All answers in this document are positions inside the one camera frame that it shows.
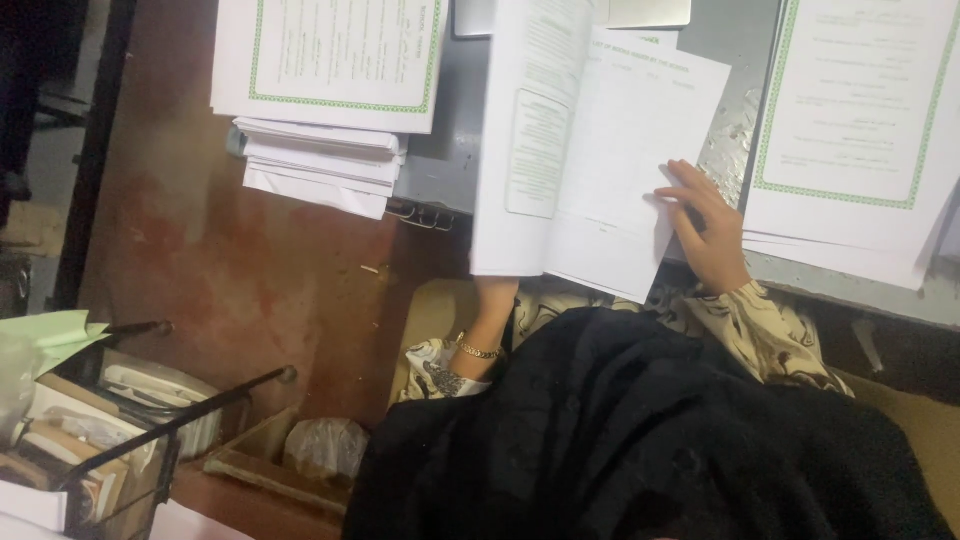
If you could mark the person's right hand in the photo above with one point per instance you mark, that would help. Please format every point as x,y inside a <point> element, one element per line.
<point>716,240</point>

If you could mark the person's left hand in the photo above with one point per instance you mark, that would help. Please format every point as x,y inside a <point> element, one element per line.
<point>495,304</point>

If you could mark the white booklet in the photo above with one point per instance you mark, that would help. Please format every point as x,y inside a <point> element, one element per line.
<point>600,150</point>

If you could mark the black metal clips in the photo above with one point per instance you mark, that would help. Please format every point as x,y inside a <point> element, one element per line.
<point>424,216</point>

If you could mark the stack of green-bordered sheets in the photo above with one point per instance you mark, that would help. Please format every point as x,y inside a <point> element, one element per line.
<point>855,135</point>
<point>337,52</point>

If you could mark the black shawl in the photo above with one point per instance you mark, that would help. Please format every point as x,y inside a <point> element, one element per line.
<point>637,442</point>

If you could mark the stack of white booklets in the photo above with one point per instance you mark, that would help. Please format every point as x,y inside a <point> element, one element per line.
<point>322,165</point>

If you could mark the crumpled clear plastic bag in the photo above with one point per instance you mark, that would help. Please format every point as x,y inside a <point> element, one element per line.
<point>326,448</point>

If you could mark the wooden tray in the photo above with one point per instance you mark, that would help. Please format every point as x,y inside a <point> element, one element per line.
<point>255,465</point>

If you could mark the light green paper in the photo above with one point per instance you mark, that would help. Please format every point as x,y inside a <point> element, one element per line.
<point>56,334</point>

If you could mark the dark door frame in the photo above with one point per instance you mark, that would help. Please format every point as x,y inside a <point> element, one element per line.
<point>90,150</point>

